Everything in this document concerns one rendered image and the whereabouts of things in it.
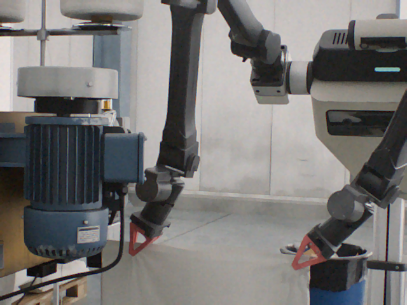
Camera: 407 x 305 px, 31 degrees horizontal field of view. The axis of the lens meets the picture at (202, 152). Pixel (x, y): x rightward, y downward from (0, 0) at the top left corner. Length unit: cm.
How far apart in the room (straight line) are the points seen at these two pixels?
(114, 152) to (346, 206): 46
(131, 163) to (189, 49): 31
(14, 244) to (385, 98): 94
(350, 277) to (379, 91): 199
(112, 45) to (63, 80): 911
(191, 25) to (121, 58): 868
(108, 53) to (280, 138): 271
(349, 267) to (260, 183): 621
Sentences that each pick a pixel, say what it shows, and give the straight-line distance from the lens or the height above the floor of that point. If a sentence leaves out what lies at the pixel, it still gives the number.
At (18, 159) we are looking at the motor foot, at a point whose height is 125.
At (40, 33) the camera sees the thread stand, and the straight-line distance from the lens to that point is 152.
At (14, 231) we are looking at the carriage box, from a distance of 144.
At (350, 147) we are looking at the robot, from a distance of 192.
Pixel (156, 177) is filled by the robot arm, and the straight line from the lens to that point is 151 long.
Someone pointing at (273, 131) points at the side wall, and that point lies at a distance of 975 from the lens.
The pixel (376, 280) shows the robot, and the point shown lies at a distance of 208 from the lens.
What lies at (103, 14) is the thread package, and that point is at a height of 153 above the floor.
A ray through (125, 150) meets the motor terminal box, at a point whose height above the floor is 127.
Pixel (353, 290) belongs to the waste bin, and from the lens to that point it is 377.
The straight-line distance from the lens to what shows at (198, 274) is 157.
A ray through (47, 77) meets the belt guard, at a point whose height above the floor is 140.
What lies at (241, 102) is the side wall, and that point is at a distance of 987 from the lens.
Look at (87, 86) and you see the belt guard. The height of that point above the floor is 138.
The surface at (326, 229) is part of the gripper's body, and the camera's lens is 151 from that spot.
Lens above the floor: 134
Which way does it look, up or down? 3 degrees down
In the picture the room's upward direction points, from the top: 1 degrees clockwise
